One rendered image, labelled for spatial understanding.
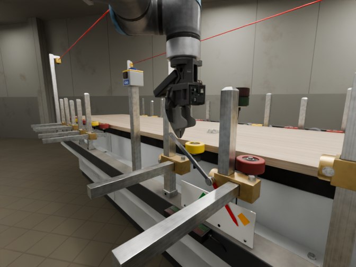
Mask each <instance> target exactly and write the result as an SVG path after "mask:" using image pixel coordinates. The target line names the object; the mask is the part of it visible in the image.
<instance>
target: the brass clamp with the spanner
mask: <svg viewBox="0 0 356 267"><path fill-rule="evenodd" d="M209 176H213V177H214V178H215V180H216V182H215V184H216V186H217V188H219V187H220V186H222V185H224V184H225V183H227V182H229V181H230V182H233V183H236V184H239V196H237V198H238V199H241V200H243V201H246V202H248V203H250V204H252V203H253V202H255V201H256V200H257V199H258V198H259V197H260V188H261V180H259V179H256V182H254V183H253V182H249V181H248V180H247V179H248V176H247V175H244V174H240V173H237V172H234V173H233V174H231V175H229V176H227V175H224V174H221V173H218V169H216V168H213V169H212V170H211V171H210V173H209Z"/></svg>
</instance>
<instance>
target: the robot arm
mask: <svg viewBox="0 0 356 267"><path fill-rule="evenodd" d="M90 1H95V2H100V3H105V4H108V5H109V11H110V16H111V20H112V23H113V25H114V27H115V29H116V30H117V31H118V32H119V33H120V34H123V35H128V36H132V35H166V59H167V60H168V61H169V62H170V67H171V68H174V70H173V71H172V72H171V73H170V74H169V75H168V76H167V77H166V78H165V79H164V80H163V81H162V82H161V83H160V84H159V85H158V86H157V87H156V88H155V89H154V91H153V92H154V95H155V97H162V98H165V112H166V115H167V118H168V121H169V123H170V125H171V127H172V129H173V131H174V133H175V134H176V136H177V137H178V138H182V136H183V134H184V132H185V129H186V128H189V127H194V126H195V125H196V119H195V118H193V117H192V116H191V105H203V104H205V98H206V85H203V84H202V81H201V83H200V80H198V67H201V66H202V60H200V29H201V11H202V7H201V0H90ZM175 69H176V70H175ZM198 81H199V83H198ZM203 91H204V94H203ZM177 105H179V106H181V108H180V107H176V106H177Z"/></svg>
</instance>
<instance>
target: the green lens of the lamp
mask: <svg viewBox="0 0 356 267"><path fill-rule="evenodd" d="M249 100H250V98H249V97H239V99H238V105H249Z"/></svg>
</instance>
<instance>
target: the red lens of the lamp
mask: <svg viewBox="0 0 356 267"><path fill-rule="evenodd" d="M237 89H238V90H239V96H248V97H249V96H250V88H237Z"/></svg>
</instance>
